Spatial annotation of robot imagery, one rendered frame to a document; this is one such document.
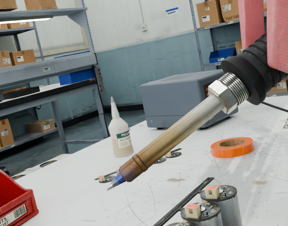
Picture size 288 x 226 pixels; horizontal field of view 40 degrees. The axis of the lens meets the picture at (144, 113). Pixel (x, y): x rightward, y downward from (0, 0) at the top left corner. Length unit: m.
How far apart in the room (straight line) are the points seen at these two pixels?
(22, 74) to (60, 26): 3.32
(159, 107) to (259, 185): 0.38
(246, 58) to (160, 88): 0.60
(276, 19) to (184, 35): 5.34
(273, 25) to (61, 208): 0.39
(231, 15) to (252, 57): 4.56
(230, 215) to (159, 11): 5.47
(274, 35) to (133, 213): 0.30
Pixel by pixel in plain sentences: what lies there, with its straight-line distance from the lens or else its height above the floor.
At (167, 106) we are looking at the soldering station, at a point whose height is 0.80.
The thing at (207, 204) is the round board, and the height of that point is 0.81.
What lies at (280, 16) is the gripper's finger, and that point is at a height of 0.92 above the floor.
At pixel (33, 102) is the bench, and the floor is 0.68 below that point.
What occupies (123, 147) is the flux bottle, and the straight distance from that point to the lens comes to 0.65.
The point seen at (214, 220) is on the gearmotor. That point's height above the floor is 0.81.
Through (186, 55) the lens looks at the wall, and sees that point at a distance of 5.52.
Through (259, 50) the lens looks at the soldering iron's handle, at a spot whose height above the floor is 0.91.
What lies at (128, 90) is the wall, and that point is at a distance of 6.20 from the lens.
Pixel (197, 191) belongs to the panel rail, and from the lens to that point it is 0.29.
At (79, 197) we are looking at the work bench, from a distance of 0.52.
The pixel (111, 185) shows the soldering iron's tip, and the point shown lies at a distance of 0.17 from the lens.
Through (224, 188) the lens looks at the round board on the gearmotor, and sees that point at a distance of 0.28.
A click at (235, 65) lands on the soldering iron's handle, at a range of 0.17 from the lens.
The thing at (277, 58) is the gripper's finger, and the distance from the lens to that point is 0.17.
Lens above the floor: 0.92
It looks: 9 degrees down
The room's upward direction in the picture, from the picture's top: 12 degrees counter-clockwise
